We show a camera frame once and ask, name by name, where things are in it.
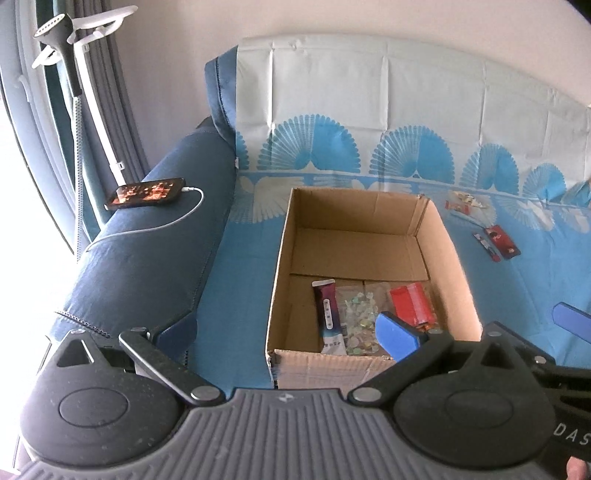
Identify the plain red packet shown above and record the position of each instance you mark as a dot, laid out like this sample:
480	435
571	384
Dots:
411	302

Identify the blue sofa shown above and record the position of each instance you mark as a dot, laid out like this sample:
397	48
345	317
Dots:
152	240

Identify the clear bag of candies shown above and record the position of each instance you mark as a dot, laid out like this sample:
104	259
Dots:
358	318

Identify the grey blue curtain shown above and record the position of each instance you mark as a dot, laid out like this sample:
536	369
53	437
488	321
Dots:
115	92

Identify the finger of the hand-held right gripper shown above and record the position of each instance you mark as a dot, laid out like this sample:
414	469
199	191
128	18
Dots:
521	344
575	318

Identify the white garment steamer pole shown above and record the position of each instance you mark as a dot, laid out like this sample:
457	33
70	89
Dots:
99	115

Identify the black smartphone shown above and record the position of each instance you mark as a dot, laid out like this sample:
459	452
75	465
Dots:
145	194

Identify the person's right hand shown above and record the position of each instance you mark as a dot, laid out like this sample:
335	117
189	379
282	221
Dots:
579	470

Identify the cardboard box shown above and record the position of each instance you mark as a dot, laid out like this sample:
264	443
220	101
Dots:
360	240

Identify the yellow snack bar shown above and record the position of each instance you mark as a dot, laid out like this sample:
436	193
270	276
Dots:
470	199

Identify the small orange red packet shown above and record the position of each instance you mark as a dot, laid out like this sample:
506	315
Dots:
457	206

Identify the blue white printed cloth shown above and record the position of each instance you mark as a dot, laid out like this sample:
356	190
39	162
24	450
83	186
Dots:
346	83

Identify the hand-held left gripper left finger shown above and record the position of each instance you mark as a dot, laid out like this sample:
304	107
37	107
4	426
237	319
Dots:
178	327

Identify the red cartoon face packet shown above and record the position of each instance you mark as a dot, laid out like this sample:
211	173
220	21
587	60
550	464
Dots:
502	241

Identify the dark purple tube packet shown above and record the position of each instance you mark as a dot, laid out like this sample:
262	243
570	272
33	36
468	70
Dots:
328	314

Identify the red stick packet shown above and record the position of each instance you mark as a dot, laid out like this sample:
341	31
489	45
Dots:
488	248

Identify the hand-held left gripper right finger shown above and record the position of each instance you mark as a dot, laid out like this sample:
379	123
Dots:
397	334

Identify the black garment steamer head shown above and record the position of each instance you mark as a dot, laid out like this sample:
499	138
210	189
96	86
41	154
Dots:
57	32

